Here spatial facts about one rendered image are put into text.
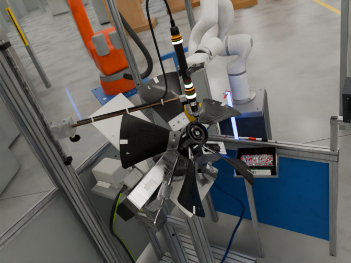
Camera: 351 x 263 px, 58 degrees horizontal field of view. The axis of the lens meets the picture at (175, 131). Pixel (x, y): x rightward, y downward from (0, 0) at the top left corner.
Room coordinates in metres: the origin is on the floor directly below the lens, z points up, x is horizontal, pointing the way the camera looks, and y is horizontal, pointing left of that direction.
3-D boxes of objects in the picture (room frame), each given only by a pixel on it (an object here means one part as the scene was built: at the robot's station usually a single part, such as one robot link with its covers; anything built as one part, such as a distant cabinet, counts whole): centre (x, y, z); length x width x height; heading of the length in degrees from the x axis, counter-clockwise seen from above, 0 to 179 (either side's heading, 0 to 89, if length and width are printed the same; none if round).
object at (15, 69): (1.36, 0.56, 1.48); 0.05 x 0.03 x 0.62; 174
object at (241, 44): (1.85, -0.52, 1.27); 0.19 x 0.12 x 0.24; 61
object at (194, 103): (1.29, -0.12, 1.47); 0.04 x 0.04 x 0.46
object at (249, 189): (1.36, -0.32, 0.40); 0.03 x 0.03 x 0.80; 64
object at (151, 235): (1.57, 0.38, 0.42); 0.04 x 0.04 x 0.83; 49
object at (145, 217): (1.34, 0.28, 0.73); 0.15 x 0.09 x 0.22; 49
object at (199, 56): (1.38, -0.19, 1.47); 0.11 x 0.10 x 0.07; 139
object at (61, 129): (1.36, 0.51, 1.36); 0.10 x 0.07 x 0.08; 84
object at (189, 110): (1.30, -0.11, 1.32); 0.09 x 0.07 x 0.10; 84
